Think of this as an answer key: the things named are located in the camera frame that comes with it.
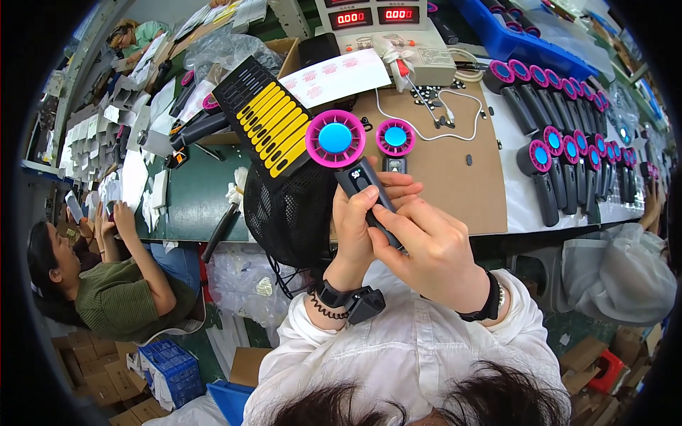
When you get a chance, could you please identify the person's right hand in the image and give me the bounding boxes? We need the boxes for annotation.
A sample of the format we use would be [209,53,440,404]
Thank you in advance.
[367,197,491,316]

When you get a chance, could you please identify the person's left hand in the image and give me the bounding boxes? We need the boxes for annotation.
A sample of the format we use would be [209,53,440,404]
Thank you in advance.
[324,169,425,293]

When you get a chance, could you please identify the pink handheld fan grey handle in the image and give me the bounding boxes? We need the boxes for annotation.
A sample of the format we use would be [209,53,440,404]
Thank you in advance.
[305,109,406,251]

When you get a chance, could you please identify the black mesh bag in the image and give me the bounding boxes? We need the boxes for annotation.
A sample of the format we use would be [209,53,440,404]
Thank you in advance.
[243,159,340,270]

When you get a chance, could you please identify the black wrist band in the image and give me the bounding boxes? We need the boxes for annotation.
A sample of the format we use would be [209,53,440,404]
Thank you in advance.
[313,279,386,326]
[457,271,505,323]

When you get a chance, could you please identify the brown cardboard work mat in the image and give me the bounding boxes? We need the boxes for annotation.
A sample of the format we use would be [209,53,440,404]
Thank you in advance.
[329,80,508,236]

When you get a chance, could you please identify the person's body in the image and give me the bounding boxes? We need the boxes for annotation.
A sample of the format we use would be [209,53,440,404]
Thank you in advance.
[242,260,574,426]

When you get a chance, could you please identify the grey plastic stool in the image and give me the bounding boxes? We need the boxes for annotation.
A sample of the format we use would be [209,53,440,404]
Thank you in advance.
[508,247,567,313]

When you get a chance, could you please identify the pink handheld fan standing upright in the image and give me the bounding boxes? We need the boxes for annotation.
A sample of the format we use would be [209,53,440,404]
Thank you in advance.
[375,118,417,174]

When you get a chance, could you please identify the heap of clear plastic bags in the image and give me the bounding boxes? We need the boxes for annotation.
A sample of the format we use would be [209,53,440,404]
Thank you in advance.
[206,242,311,329]

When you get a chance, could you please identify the white cloth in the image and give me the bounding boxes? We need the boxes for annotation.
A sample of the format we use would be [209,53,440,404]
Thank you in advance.
[225,166,250,215]

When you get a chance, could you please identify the black sheet of yellow stickers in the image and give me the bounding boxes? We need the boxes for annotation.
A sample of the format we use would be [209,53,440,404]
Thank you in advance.
[212,55,316,180]

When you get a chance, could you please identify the white paper sheet red stamps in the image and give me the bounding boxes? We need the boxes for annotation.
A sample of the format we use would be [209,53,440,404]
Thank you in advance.
[277,48,393,110]

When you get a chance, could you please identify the pile of small black buttons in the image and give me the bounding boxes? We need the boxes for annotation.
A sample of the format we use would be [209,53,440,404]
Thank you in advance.
[409,81,467,109]

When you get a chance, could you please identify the row of pink handheld fans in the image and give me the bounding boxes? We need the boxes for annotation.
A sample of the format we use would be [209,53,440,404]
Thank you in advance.
[482,60,611,137]
[515,126,641,228]

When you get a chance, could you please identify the flat brown cardboard box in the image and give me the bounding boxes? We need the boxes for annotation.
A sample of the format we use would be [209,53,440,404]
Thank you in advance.
[229,347,274,388]

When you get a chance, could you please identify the dark grey fan lying flat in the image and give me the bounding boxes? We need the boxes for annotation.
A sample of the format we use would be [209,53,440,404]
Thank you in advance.
[169,93,231,153]

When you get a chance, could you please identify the black box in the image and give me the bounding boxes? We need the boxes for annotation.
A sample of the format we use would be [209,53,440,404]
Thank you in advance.
[297,33,342,68]

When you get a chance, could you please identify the beige tape roll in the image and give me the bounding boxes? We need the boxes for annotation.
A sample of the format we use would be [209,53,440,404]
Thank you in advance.
[446,48,485,84]

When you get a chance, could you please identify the beige test machine red displays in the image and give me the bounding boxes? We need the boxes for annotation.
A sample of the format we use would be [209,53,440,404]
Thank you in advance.
[313,0,459,87]

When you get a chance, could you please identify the blue plastic bin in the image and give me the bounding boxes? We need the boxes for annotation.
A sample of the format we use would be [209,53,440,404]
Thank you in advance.
[206,379,258,426]

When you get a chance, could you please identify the pile of cardboard boxes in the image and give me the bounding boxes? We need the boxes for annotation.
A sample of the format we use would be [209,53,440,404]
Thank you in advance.
[50,330,172,426]
[558,324,664,426]

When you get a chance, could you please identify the cardboard box with plastic bags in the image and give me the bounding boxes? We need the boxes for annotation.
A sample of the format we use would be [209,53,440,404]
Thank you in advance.
[183,34,302,82]

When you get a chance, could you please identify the stack of white sheets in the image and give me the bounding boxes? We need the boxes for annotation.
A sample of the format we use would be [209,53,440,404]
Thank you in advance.
[118,149,169,215]

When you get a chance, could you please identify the blue plastic basket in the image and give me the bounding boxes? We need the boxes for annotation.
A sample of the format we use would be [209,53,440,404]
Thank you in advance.
[137,339,206,412]

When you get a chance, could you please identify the blue plastic crate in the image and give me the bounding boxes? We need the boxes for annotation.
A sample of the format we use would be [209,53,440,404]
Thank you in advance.
[452,0,599,82]

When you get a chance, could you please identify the heap of white paper boxes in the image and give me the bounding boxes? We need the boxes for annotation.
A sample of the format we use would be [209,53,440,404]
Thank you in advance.
[58,75,153,183]

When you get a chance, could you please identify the black handled tool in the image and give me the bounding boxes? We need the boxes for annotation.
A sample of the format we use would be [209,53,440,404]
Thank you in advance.
[201,201,242,265]

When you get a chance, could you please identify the white cable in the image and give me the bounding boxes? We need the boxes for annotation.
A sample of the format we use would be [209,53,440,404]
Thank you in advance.
[375,87,483,142]

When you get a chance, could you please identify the red handled test probe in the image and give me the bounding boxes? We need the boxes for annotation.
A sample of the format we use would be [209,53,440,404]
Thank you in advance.
[393,58,444,130]

